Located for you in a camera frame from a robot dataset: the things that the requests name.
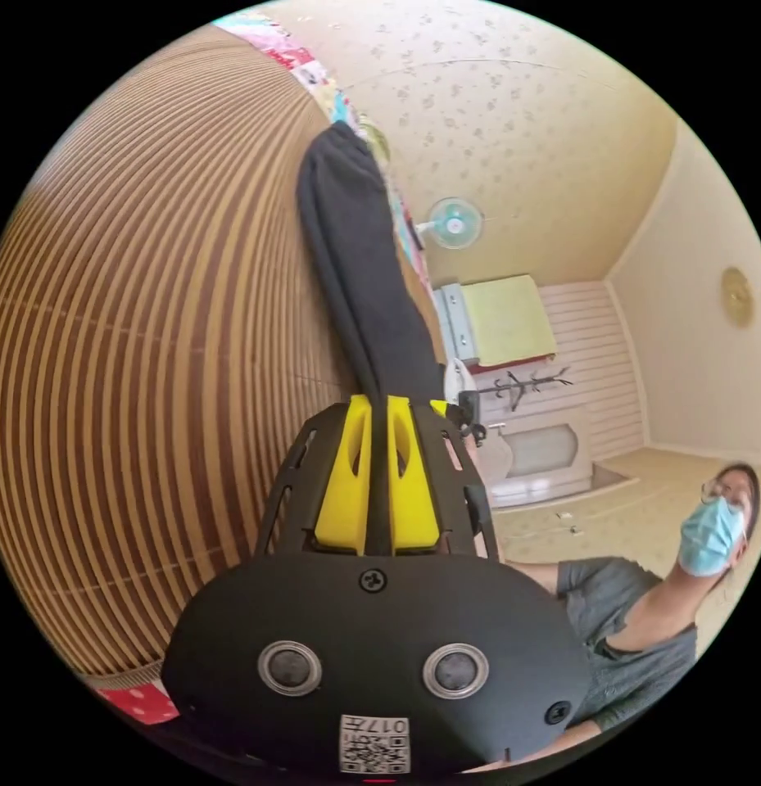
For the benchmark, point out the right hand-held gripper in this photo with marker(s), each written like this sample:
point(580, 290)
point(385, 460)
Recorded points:
point(470, 410)

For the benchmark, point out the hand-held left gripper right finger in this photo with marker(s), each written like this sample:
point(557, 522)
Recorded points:
point(412, 509)

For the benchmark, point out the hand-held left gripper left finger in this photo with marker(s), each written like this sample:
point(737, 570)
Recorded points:
point(342, 503)

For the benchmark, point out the black pants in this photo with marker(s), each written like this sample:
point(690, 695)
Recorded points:
point(361, 270)

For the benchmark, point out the person's right hand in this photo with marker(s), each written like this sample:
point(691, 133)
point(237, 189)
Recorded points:
point(494, 462)

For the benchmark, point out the black coat rack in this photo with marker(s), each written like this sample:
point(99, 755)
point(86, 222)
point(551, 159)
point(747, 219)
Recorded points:
point(522, 385)

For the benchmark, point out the white door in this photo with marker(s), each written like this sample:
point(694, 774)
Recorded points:
point(543, 454)

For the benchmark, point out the person's body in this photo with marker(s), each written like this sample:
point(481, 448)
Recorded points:
point(632, 638)

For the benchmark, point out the bed with woven striped mat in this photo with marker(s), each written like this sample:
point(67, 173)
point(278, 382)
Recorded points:
point(140, 344)

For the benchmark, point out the wall fan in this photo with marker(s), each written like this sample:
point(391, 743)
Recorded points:
point(455, 222)

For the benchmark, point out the round golden wall clock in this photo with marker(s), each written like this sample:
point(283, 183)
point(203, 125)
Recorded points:
point(737, 297)

